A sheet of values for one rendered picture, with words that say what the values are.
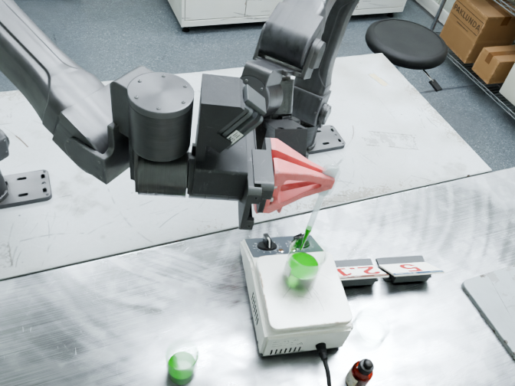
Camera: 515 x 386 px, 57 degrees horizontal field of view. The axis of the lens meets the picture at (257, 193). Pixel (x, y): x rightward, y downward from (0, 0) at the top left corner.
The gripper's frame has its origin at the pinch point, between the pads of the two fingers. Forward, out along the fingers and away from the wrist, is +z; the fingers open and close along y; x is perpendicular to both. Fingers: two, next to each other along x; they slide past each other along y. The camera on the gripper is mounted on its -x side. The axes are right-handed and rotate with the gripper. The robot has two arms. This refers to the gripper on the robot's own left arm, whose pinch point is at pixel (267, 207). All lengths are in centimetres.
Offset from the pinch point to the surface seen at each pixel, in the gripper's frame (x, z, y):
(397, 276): -2.9, 12.1, 22.2
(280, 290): -10.0, 9.1, 0.1
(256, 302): -8.3, 11.8, -3.0
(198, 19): 243, -36, 10
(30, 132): 33, -5, -41
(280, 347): -12.8, 16.4, -0.3
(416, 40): 120, -28, 89
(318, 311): -13.2, 10.9, 4.8
